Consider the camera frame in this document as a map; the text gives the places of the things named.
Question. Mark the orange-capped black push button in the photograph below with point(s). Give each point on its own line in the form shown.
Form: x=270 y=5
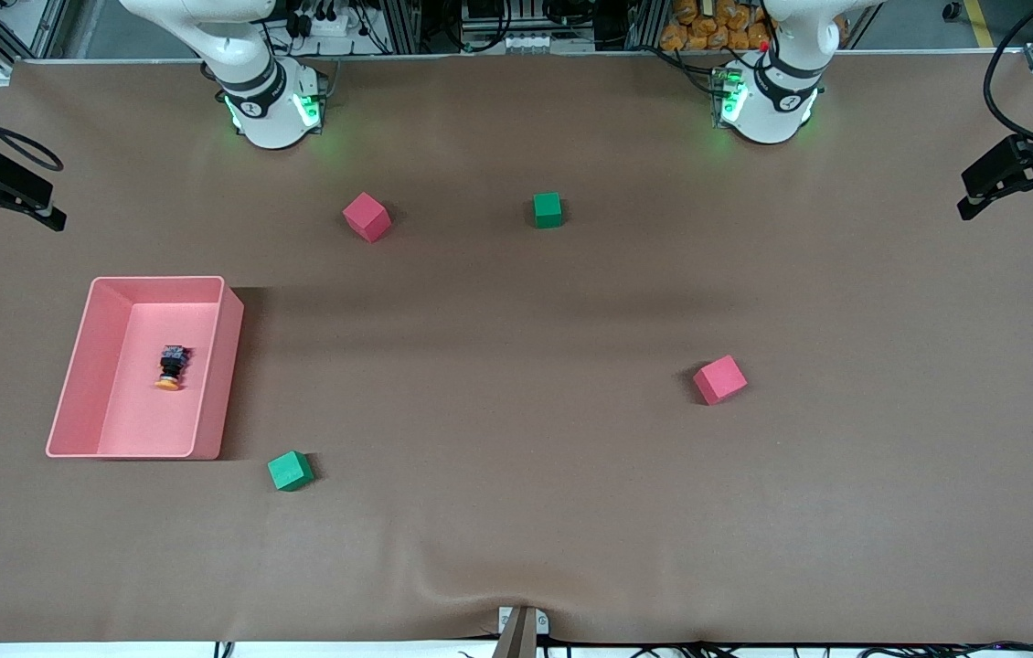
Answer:
x=172 y=366

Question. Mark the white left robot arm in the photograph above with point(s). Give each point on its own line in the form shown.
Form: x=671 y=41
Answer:
x=768 y=105

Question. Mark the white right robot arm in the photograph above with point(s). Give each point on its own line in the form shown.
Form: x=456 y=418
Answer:
x=265 y=110

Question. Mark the pink plastic bin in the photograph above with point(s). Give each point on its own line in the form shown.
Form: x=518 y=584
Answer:
x=160 y=420

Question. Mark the pile of orange objects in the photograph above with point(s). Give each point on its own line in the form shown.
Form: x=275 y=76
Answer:
x=708 y=27

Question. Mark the pink foam cube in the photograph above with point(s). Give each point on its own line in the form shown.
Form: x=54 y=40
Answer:
x=366 y=217
x=719 y=379

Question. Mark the white power strip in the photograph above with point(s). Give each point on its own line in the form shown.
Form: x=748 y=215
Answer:
x=334 y=23

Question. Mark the green foam cube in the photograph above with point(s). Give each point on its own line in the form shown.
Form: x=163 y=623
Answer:
x=548 y=209
x=290 y=471

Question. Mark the white connector strip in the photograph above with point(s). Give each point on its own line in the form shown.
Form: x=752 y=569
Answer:
x=516 y=43

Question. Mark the brown table mat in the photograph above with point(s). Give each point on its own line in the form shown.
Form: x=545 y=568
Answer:
x=516 y=512

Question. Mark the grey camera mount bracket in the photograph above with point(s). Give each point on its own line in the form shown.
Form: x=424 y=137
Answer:
x=521 y=631

